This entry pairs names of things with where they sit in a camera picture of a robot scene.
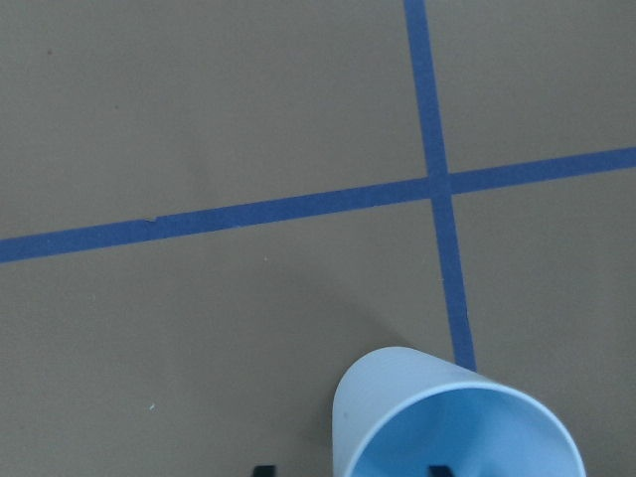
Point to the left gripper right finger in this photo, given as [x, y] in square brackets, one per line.
[439, 471]

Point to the light blue cup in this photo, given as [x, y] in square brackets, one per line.
[400, 412]

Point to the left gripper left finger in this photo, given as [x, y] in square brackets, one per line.
[267, 470]

